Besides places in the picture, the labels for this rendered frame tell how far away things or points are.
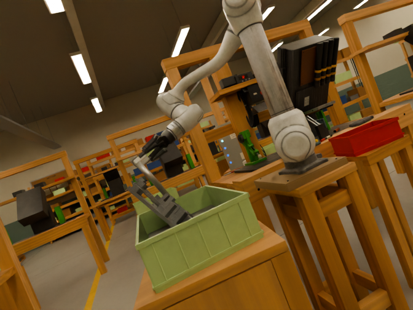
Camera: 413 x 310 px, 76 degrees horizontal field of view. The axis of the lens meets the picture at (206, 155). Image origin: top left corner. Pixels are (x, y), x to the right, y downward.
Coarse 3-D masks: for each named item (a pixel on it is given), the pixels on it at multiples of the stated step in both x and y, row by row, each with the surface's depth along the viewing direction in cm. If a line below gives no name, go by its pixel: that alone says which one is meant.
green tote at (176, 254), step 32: (192, 192) 149; (224, 192) 118; (160, 224) 144; (192, 224) 88; (224, 224) 91; (256, 224) 94; (160, 256) 85; (192, 256) 87; (224, 256) 90; (160, 288) 84
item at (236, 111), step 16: (304, 32) 251; (176, 80) 213; (336, 96) 255; (240, 112) 226; (336, 112) 254; (240, 128) 225; (240, 144) 230; (256, 144) 228; (208, 160) 215; (208, 176) 216
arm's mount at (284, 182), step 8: (328, 160) 127; (336, 160) 121; (344, 160) 122; (320, 168) 118; (328, 168) 119; (336, 168) 120; (264, 176) 147; (272, 176) 139; (280, 176) 132; (288, 176) 126; (296, 176) 120; (304, 176) 116; (312, 176) 117; (320, 176) 118; (256, 184) 144; (264, 184) 134; (272, 184) 126; (280, 184) 118; (288, 184) 114; (296, 184) 115; (304, 184) 116
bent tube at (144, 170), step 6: (132, 162) 132; (138, 168) 129; (144, 168) 128; (144, 174) 127; (150, 174) 127; (150, 180) 127; (156, 180) 128; (156, 186) 130; (162, 186) 133; (162, 192) 135
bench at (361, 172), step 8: (408, 128) 197; (360, 168) 256; (224, 176) 221; (232, 176) 203; (240, 176) 188; (360, 176) 256; (216, 184) 204; (224, 184) 186; (232, 184) 171; (368, 184) 257; (368, 192) 257; (368, 200) 257; (256, 208) 158; (264, 208) 159; (256, 216) 157; (264, 216) 159; (264, 224) 158
